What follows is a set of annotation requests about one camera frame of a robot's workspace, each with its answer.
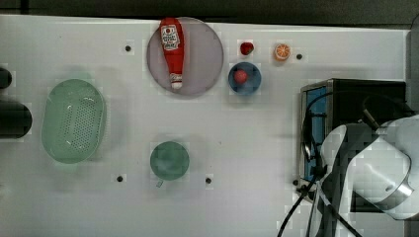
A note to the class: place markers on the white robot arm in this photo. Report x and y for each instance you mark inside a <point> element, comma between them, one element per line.
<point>380,165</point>

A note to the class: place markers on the black toaster oven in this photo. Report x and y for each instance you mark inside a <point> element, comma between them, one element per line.
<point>360,107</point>

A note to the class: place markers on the red toy ball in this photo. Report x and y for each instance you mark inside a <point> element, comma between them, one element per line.
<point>240,76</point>

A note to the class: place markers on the blue bowl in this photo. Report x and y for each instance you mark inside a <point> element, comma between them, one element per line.
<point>253,82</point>

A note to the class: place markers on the green metal cup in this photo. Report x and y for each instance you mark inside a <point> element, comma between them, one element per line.
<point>169,161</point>

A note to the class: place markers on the grey round plate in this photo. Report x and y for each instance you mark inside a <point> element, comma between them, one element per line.
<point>203,59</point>

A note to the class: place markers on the toy strawberry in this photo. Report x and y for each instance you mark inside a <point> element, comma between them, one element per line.
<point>246,48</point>

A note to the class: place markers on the red ketchup bottle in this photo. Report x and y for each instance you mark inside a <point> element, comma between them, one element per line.
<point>172,41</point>

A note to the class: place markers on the toy orange half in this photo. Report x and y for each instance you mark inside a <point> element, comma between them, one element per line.
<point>282,52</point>

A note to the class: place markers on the black cylinder post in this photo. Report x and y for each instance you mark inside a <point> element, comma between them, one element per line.
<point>15,120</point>

